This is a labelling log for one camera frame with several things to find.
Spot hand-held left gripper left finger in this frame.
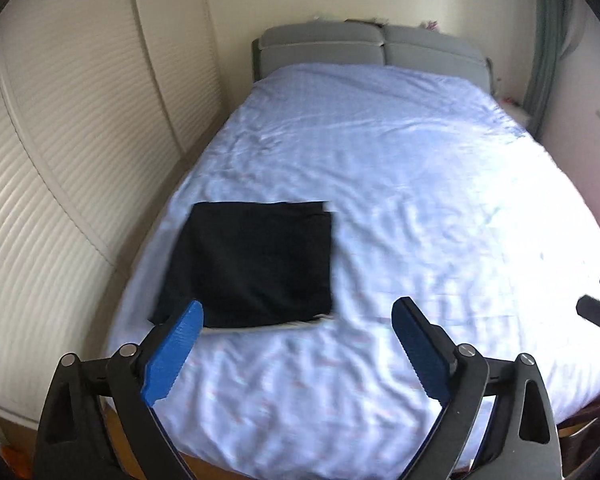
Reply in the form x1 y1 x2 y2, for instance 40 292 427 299
32 300 204 480

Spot bed with blue striped sheet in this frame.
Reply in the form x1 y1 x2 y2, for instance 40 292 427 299
100 62 600 473

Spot black pants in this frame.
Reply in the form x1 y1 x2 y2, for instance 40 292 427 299
149 201 337 330

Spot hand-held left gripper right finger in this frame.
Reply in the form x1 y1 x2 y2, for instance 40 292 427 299
391 296 563 480

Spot white nightstand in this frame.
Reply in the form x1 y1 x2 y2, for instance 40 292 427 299
500 100 536 133

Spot green curtain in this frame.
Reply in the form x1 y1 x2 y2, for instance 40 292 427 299
522 0 576 141

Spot grey padded headboard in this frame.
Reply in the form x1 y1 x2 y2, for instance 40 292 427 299
251 21 496 93

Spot white louvered wardrobe doors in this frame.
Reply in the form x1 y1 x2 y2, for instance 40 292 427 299
0 0 231 426

